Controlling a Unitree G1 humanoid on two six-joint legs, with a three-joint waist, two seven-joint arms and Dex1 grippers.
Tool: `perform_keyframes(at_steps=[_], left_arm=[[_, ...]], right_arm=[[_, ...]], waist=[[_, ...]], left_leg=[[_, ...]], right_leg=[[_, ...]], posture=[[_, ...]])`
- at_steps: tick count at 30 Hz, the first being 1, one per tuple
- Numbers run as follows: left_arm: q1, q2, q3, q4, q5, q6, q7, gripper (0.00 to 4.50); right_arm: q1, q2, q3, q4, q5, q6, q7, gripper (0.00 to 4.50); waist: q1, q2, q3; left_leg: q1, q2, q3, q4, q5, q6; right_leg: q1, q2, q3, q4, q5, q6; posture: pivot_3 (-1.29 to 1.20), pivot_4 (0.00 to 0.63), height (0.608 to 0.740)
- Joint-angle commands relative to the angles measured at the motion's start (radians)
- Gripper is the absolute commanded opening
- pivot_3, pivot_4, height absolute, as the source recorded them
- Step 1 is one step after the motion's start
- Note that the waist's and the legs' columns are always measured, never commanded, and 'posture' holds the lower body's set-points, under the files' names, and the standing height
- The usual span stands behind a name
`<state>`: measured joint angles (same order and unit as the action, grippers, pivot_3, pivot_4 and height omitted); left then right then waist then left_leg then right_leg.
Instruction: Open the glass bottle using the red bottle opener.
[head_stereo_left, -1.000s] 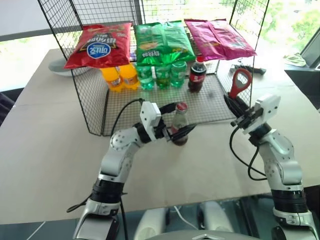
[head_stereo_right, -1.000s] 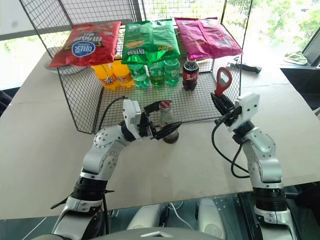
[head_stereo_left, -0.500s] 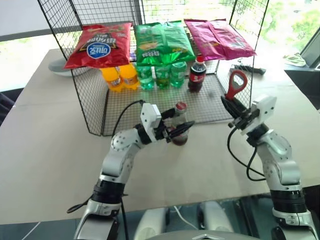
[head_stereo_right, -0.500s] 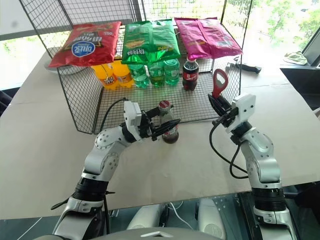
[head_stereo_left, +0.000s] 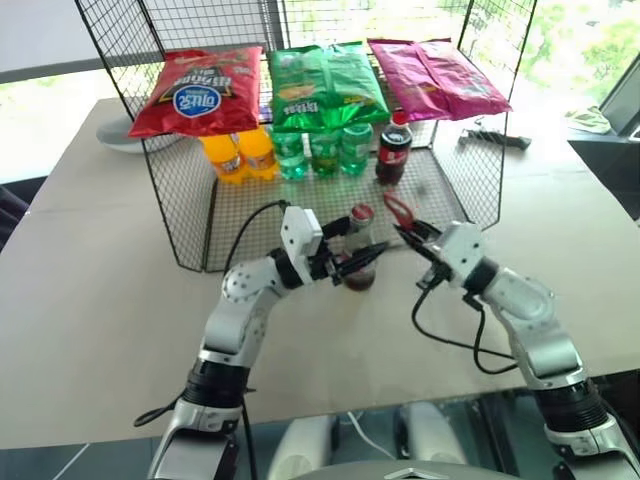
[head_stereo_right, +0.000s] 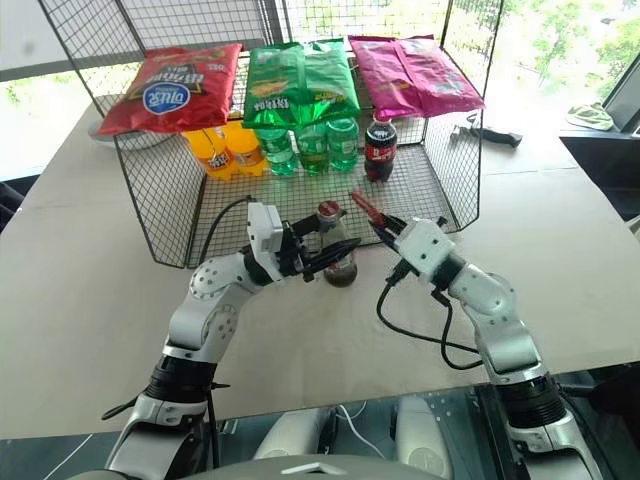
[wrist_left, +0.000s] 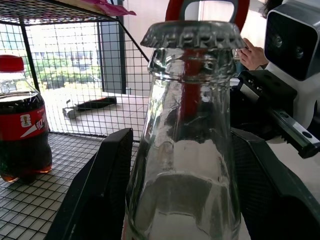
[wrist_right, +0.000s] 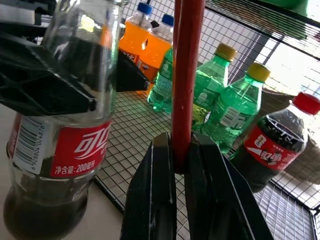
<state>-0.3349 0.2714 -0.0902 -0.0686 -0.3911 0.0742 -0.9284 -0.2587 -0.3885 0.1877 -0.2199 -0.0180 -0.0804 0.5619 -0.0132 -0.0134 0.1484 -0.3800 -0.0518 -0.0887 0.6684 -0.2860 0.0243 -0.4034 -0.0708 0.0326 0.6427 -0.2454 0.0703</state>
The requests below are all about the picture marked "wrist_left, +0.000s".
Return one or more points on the cola bottle with red cap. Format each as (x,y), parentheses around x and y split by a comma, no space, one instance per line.
(22,125)

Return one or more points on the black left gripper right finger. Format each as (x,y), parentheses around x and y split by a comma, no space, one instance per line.
(272,200)

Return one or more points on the person's dark-haired head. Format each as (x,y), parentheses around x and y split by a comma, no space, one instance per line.
(271,5)

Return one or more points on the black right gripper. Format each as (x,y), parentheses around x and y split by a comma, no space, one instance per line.
(265,100)

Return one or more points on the red bottle opener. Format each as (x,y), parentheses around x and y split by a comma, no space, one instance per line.
(175,10)

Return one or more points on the pink snack package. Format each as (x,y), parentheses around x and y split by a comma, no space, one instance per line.
(110,7)

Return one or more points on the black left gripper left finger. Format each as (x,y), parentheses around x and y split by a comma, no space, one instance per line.
(100,190)

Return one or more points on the person's bare hand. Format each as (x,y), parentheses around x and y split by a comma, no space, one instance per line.
(253,57)

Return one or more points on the silver crown bottle cap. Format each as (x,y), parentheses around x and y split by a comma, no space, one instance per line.
(192,35)

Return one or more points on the black and grey flat tool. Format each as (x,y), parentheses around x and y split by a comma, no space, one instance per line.
(97,103)

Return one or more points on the clear glass bottle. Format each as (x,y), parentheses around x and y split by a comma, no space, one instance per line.
(185,175)

